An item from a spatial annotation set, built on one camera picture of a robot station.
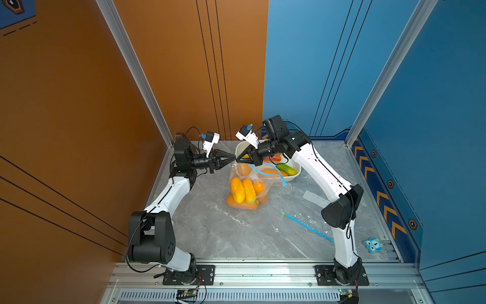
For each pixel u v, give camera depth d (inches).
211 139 25.8
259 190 32.4
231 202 33.1
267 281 28.9
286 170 39.1
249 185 33.1
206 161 26.7
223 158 28.9
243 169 29.1
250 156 25.9
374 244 31.2
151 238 17.3
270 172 26.9
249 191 32.6
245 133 25.4
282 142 22.9
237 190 31.7
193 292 28.0
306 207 36.3
